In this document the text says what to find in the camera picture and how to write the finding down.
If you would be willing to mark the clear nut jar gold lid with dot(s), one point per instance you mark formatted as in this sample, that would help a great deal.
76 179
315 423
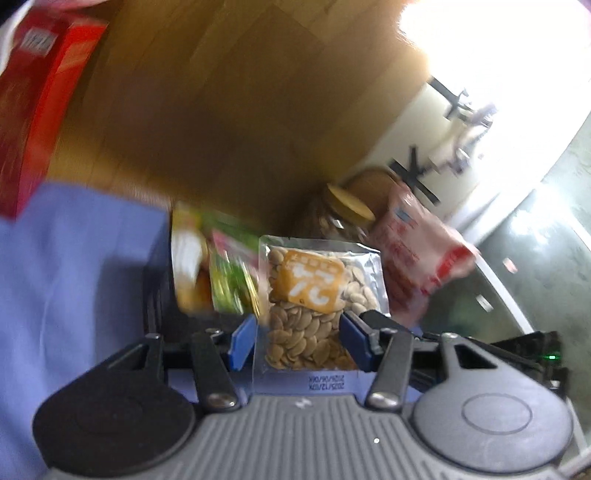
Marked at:
323 221

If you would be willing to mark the large pink snack bag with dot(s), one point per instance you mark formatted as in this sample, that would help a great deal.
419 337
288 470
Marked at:
415 258

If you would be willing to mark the clear pumpkin seed packet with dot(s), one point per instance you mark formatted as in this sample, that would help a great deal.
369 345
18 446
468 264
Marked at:
304 323

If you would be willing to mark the red gift box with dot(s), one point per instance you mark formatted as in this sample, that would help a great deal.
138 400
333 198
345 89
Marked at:
32 115

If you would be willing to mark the cream yellow snack packet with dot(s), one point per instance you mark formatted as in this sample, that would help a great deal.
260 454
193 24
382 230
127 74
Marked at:
187 258

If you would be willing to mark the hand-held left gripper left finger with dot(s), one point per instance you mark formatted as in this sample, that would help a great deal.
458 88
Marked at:
242 341

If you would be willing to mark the green snack packet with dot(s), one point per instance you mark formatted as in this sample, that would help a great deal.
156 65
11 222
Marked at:
226 277

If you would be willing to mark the black tape cross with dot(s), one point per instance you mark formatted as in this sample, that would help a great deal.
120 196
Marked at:
413 173
455 99

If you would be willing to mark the black cardboard box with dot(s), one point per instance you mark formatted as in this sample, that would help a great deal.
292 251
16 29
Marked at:
157 295

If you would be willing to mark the frosted glass door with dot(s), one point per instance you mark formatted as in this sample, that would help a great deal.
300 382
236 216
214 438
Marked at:
554 230

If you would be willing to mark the wooden wall board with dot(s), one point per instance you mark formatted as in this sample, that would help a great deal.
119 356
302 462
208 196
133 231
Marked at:
207 115

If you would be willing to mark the white power strip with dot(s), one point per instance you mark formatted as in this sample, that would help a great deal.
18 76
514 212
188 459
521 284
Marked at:
450 143

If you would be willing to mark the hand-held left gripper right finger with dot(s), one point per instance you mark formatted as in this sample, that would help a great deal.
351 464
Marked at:
355 341

